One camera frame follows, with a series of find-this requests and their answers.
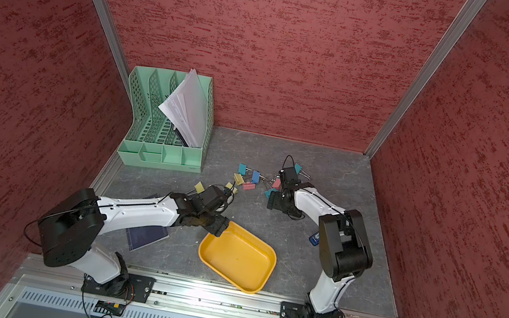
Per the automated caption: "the teal binder clip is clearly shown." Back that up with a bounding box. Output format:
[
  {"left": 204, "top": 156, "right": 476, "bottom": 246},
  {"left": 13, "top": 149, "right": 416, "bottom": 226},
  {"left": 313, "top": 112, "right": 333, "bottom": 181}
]
[
  {"left": 265, "top": 189, "right": 276, "bottom": 198},
  {"left": 238, "top": 163, "right": 247, "bottom": 176},
  {"left": 294, "top": 164, "right": 312, "bottom": 180}
]

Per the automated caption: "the yellow plastic tray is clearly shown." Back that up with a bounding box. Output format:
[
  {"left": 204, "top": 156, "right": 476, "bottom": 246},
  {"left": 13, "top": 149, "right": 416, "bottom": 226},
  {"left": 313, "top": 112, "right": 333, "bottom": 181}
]
[{"left": 198, "top": 221, "right": 277, "bottom": 295}]

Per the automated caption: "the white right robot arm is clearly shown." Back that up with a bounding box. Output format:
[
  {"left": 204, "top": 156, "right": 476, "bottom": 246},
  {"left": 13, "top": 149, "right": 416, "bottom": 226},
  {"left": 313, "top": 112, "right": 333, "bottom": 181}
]
[{"left": 267, "top": 183, "right": 374, "bottom": 315}]

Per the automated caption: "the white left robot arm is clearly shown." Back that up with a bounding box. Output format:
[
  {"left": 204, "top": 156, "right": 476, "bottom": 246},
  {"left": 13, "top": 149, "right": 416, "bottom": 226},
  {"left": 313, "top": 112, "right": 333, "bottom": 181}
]
[{"left": 35, "top": 189, "right": 230, "bottom": 290}]

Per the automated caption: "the pink binder clip middle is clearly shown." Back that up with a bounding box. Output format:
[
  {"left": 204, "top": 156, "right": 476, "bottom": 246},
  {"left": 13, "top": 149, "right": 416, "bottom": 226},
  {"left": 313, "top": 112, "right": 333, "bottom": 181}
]
[{"left": 272, "top": 178, "right": 282, "bottom": 190}]

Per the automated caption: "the pink binder clip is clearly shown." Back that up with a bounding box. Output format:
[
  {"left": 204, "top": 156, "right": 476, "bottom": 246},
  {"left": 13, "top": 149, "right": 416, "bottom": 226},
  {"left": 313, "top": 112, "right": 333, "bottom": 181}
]
[
  {"left": 242, "top": 182, "right": 257, "bottom": 191},
  {"left": 272, "top": 178, "right": 282, "bottom": 190}
]

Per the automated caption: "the yellow binder clip far left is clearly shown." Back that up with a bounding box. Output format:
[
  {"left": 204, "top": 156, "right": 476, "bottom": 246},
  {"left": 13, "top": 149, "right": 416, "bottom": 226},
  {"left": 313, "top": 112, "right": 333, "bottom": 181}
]
[{"left": 194, "top": 182, "right": 205, "bottom": 194}]

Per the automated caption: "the pink binder clip lower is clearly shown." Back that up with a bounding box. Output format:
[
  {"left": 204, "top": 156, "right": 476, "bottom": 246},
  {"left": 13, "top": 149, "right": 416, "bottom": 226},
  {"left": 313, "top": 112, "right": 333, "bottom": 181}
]
[{"left": 242, "top": 182, "right": 257, "bottom": 191}]

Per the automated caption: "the yellow binder clip middle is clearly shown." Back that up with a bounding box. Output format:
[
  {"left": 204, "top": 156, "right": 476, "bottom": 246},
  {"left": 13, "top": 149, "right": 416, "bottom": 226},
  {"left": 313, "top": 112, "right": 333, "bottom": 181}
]
[{"left": 225, "top": 183, "right": 238, "bottom": 194}]

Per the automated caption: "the blue binder clip in pile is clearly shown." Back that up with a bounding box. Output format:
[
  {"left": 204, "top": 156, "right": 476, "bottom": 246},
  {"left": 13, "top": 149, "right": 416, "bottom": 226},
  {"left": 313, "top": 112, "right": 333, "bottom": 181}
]
[{"left": 252, "top": 171, "right": 261, "bottom": 184}]

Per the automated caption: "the yellow binder clip in pile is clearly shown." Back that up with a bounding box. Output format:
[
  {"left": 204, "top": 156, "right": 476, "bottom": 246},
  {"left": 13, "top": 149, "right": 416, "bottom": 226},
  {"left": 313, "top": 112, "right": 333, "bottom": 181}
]
[{"left": 234, "top": 173, "right": 245, "bottom": 186}]

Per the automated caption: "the dark blue notebook yellow label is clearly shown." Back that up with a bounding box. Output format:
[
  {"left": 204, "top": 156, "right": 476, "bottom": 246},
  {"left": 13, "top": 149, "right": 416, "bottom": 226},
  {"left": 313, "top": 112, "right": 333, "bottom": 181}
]
[{"left": 125, "top": 225, "right": 169, "bottom": 251}]

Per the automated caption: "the green plastic file organizer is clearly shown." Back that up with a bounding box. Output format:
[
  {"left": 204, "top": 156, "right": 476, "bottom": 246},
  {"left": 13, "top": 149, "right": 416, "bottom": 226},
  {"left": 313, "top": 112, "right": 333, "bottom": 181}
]
[{"left": 117, "top": 66, "right": 214, "bottom": 173}]

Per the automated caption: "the white paper stack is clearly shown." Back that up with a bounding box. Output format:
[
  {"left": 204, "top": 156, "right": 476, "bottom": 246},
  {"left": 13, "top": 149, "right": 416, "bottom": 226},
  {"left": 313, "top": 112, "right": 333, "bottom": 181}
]
[{"left": 158, "top": 69, "right": 208, "bottom": 148}]

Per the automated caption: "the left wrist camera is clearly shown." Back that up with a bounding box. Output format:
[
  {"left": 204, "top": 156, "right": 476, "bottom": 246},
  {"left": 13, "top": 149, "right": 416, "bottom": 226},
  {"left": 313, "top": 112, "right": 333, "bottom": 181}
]
[{"left": 200, "top": 185, "right": 235, "bottom": 213}]

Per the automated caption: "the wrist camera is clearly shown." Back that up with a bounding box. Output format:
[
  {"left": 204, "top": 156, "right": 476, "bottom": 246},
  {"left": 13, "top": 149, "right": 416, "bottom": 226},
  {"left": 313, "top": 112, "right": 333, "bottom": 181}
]
[
  {"left": 279, "top": 155, "right": 300, "bottom": 191},
  {"left": 200, "top": 185, "right": 235, "bottom": 213}
]

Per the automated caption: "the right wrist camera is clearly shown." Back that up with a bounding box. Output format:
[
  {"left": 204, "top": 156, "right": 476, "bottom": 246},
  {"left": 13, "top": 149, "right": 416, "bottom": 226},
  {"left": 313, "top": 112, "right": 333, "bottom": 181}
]
[{"left": 279, "top": 155, "right": 300, "bottom": 191}]

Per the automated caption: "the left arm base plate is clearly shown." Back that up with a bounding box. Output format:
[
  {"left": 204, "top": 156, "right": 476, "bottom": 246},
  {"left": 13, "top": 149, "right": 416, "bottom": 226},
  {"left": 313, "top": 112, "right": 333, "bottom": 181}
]
[{"left": 81, "top": 273, "right": 156, "bottom": 304}]

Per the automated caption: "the aluminium front rail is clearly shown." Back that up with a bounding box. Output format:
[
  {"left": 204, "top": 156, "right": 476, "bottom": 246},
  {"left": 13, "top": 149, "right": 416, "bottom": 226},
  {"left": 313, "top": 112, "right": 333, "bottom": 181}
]
[{"left": 9, "top": 254, "right": 390, "bottom": 318}]

